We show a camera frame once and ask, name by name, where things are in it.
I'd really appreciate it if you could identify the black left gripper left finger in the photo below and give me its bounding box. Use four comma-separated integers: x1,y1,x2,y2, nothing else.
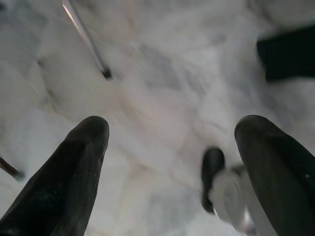
0,115,110,236

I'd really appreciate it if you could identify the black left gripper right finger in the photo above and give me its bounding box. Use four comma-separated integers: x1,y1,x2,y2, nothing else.
233,114,315,236

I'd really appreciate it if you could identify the silver metal clothes rack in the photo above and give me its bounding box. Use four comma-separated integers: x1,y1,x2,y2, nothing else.
62,0,113,80

